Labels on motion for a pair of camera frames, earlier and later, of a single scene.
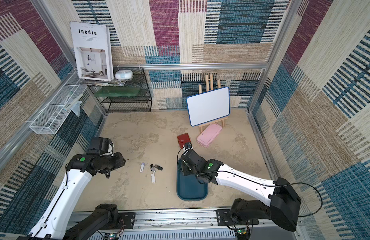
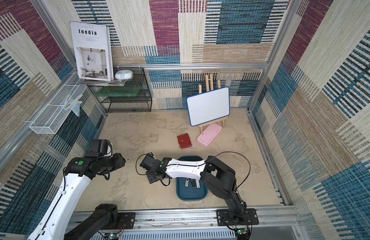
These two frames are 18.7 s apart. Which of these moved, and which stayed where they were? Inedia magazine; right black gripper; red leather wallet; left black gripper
Moved: right black gripper
Stayed: left black gripper; red leather wallet; Inedia magazine
